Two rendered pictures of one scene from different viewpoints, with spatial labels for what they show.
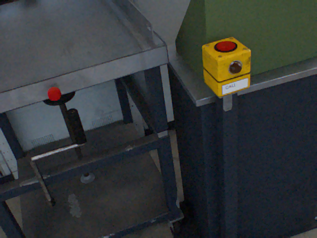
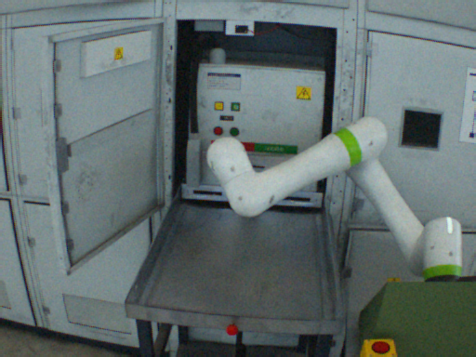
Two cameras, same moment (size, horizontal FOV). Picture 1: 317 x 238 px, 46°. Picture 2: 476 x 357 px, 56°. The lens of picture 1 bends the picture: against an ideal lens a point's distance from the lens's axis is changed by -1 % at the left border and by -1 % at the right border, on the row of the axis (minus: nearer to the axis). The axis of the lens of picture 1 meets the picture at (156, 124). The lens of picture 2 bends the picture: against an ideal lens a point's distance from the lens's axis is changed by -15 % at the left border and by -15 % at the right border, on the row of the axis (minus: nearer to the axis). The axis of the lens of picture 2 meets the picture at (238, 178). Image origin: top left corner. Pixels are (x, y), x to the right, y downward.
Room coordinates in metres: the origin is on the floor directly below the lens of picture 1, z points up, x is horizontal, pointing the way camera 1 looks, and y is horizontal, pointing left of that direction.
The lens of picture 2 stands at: (-0.23, -0.11, 1.69)
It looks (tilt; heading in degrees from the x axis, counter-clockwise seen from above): 22 degrees down; 18
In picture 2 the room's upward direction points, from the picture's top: 2 degrees clockwise
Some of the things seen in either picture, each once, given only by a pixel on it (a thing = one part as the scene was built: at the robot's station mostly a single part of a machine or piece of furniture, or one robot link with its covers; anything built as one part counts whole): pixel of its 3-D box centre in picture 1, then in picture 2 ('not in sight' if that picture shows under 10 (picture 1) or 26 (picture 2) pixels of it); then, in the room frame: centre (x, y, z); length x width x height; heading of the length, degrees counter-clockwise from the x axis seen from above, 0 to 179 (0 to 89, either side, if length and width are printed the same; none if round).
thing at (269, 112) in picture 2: not in sight; (255, 130); (1.52, 0.42, 1.15); 0.48 x 0.01 x 0.48; 104
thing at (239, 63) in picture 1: (236, 68); not in sight; (0.69, -0.19, 0.87); 0.03 x 0.01 x 0.03; 104
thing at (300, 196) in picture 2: not in sight; (252, 193); (1.53, 0.42, 0.89); 0.54 x 0.05 x 0.06; 104
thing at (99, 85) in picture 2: not in sight; (108, 134); (1.10, 0.78, 1.21); 0.63 x 0.07 x 0.74; 175
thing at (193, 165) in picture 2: not in sight; (194, 161); (1.40, 0.60, 1.04); 0.08 x 0.05 x 0.17; 14
